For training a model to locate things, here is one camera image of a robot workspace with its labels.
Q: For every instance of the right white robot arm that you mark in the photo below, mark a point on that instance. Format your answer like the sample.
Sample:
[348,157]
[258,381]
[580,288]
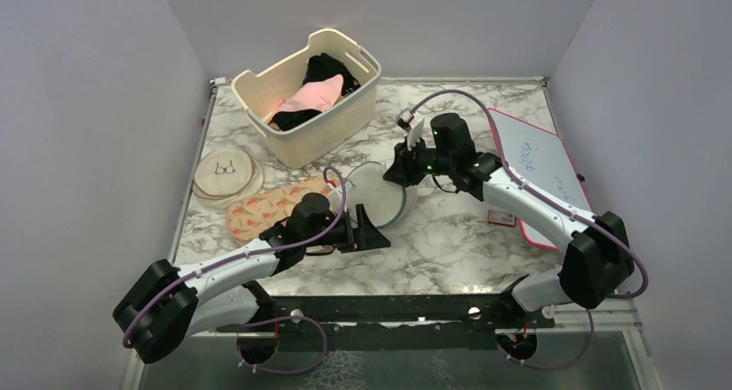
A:
[595,248]

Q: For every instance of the pink framed whiteboard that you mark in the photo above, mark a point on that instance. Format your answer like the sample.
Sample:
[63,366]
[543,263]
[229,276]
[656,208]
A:
[538,157]

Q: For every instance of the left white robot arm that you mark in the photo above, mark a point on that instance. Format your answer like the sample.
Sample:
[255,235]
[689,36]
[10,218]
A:
[166,304]

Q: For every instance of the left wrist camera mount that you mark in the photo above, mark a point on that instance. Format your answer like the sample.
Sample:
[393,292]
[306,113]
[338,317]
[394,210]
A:
[338,195]

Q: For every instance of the small red white card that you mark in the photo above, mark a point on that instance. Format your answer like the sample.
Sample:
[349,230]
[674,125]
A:
[501,218]

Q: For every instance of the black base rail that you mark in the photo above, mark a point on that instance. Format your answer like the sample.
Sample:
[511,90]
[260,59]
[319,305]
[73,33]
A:
[386,322]

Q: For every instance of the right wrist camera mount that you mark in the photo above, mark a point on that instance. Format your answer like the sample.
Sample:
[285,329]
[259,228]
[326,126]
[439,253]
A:
[413,124]

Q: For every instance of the white mesh cylindrical laundry bag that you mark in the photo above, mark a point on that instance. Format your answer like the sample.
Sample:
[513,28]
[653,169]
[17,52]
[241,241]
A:
[384,202]

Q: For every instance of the round beige bra wash bag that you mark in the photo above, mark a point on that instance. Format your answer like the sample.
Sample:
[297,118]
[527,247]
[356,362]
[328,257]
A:
[225,176]

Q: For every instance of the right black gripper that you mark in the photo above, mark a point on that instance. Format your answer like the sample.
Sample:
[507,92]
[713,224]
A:
[402,171]

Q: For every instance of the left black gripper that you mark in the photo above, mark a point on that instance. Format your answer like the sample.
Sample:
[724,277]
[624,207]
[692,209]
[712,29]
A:
[366,237]

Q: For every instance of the black garment in basket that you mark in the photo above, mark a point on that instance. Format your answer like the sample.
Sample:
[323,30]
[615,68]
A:
[319,67]

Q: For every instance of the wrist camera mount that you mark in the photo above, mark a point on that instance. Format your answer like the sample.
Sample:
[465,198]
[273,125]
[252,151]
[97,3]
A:
[413,124]
[338,195]

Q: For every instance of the pink garment in basket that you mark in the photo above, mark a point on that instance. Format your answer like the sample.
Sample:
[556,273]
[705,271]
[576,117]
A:
[319,96]

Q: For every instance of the cream perforated laundry basket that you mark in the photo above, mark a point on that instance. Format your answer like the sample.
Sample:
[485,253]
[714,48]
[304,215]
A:
[260,92]

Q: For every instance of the floral peach mesh laundry bag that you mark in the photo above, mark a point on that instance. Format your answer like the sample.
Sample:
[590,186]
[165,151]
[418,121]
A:
[248,217]

